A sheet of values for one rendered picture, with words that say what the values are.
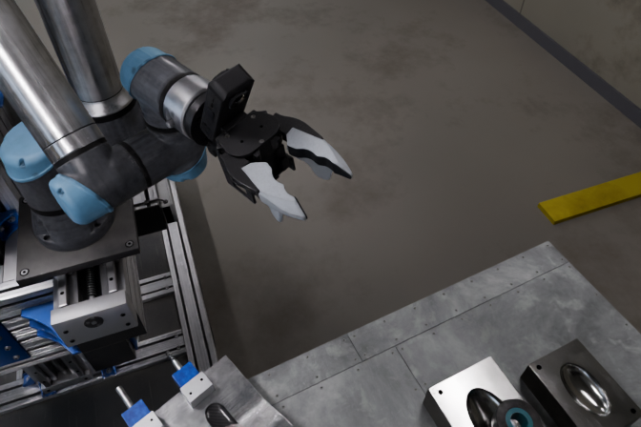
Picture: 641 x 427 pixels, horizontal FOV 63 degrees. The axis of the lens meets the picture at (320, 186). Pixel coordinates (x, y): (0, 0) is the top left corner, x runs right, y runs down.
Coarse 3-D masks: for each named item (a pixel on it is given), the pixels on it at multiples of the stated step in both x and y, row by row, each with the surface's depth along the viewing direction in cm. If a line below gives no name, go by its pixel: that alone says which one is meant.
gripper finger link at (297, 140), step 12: (288, 132) 59; (300, 132) 59; (288, 144) 58; (300, 144) 58; (312, 144) 58; (324, 144) 57; (300, 156) 58; (312, 156) 58; (324, 156) 56; (336, 156) 56; (312, 168) 61; (324, 168) 60; (336, 168) 56; (348, 168) 56
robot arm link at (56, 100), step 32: (0, 0) 64; (0, 32) 63; (32, 32) 66; (0, 64) 64; (32, 64) 65; (32, 96) 65; (64, 96) 67; (32, 128) 66; (64, 128) 66; (96, 128) 70; (64, 160) 67; (96, 160) 68; (128, 160) 70; (64, 192) 66; (96, 192) 67; (128, 192) 71
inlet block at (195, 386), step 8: (168, 352) 105; (176, 360) 104; (176, 368) 103; (184, 368) 102; (192, 368) 102; (176, 376) 101; (184, 376) 101; (192, 376) 101; (200, 376) 99; (176, 384) 102; (184, 384) 100; (192, 384) 98; (200, 384) 98; (208, 384) 98; (184, 392) 97; (192, 392) 97; (200, 392) 97; (208, 392) 99; (192, 400) 96; (200, 400) 98
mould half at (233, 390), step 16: (224, 368) 103; (224, 384) 101; (240, 384) 101; (176, 400) 99; (208, 400) 99; (224, 400) 99; (240, 400) 99; (256, 400) 99; (160, 416) 97; (176, 416) 97; (192, 416) 97; (240, 416) 97; (256, 416) 96; (272, 416) 94
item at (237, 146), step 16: (192, 112) 62; (256, 112) 61; (192, 128) 63; (224, 128) 59; (240, 128) 60; (256, 128) 59; (272, 128) 59; (208, 144) 66; (224, 144) 58; (240, 144) 58; (256, 144) 58; (272, 144) 59; (256, 160) 58; (272, 160) 61; (288, 160) 65; (240, 192) 64
